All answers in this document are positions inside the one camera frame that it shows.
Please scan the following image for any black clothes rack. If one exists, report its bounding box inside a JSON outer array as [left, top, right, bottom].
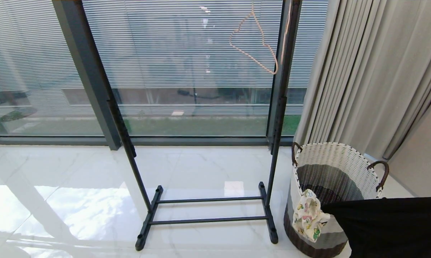
[[106, 0, 302, 251]]

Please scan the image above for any beige curtain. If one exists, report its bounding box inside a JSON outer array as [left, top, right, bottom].
[[293, 0, 431, 160]]

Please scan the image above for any black garment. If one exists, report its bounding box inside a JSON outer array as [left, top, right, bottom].
[[321, 196, 431, 258]]

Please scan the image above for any white laundry basket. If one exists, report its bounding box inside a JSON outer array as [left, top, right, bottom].
[[283, 142, 390, 258]]

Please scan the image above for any cream printed garment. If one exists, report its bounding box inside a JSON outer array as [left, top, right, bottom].
[[292, 189, 331, 243]]

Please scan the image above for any window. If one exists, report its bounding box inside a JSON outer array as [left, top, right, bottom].
[[0, 0, 329, 147]]

